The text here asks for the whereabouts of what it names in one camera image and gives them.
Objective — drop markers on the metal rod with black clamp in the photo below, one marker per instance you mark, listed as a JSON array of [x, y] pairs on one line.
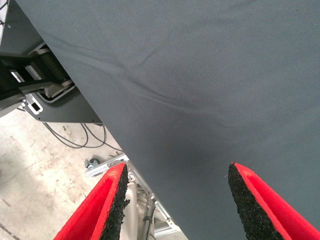
[[147, 225]]

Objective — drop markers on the dark grey table cloth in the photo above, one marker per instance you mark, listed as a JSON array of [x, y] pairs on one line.
[[200, 75]]

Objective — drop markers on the aluminium profile beam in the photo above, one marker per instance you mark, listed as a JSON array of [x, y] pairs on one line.
[[165, 228]]

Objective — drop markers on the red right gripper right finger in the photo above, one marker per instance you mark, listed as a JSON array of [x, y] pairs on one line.
[[262, 212]]

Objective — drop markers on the black hinge bracket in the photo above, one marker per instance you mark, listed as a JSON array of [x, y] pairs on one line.
[[51, 65]]

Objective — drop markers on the grey caster wheel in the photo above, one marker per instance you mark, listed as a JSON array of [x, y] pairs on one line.
[[93, 161]]

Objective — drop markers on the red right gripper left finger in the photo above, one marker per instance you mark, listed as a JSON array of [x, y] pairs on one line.
[[100, 207]]

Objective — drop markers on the grey metal panel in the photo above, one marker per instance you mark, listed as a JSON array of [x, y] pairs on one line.
[[70, 110]]

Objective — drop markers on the diagonal aluminium strut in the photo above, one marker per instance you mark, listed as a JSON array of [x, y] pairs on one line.
[[140, 178]]

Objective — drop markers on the aluminium profile post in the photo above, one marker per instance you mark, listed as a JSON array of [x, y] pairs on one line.
[[102, 167]]

